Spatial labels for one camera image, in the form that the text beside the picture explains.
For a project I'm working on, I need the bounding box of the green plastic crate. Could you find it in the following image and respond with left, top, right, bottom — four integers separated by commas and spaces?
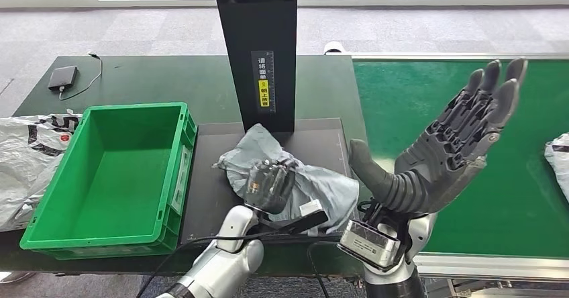
19, 102, 198, 261

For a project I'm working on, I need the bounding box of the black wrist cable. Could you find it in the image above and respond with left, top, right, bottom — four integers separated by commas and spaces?
307, 242, 332, 298
135, 231, 343, 298

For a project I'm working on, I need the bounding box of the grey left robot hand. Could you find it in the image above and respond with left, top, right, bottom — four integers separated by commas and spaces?
243, 158, 298, 215

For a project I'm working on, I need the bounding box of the black inbound scanner machine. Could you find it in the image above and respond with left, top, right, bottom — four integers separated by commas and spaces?
180, 0, 361, 246

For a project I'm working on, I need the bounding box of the yellow black scanner label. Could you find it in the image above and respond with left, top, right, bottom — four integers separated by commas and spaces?
251, 50, 276, 115

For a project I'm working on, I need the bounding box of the green conveyor belt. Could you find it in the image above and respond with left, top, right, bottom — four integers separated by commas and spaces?
353, 59, 569, 259

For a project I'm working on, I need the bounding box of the white conveyor roller end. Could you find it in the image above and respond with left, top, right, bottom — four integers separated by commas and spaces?
323, 41, 352, 57

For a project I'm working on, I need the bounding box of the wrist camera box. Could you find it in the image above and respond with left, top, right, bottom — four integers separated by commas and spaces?
338, 219, 401, 271
262, 199, 330, 236

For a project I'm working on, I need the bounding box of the large white black-printed bag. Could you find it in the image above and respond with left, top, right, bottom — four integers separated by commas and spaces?
0, 111, 83, 234

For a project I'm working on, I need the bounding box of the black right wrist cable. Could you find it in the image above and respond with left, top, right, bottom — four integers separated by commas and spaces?
307, 242, 332, 298

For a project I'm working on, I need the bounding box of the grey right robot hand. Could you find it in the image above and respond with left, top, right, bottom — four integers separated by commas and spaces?
348, 57, 529, 215

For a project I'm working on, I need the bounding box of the white parcel with red logos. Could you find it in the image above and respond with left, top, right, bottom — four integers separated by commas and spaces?
544, 132, 569, 204

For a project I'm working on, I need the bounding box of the black power bank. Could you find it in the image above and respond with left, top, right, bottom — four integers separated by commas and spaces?
48, 66, 79, 91

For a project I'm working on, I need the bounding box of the grey parcel with brown print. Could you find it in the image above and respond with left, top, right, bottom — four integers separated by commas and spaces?
212, 123, 360, 236

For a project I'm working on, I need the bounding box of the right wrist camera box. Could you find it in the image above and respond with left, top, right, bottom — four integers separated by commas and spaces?
338, 219, 401, 271

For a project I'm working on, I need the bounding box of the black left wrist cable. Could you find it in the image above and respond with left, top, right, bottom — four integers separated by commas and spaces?
135, 231, 343, 298

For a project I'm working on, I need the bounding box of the thin white cable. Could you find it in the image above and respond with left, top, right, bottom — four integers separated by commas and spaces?
58, 52, 104, 101

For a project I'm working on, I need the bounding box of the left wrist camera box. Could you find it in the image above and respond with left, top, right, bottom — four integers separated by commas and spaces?
262, 199, 330, 236

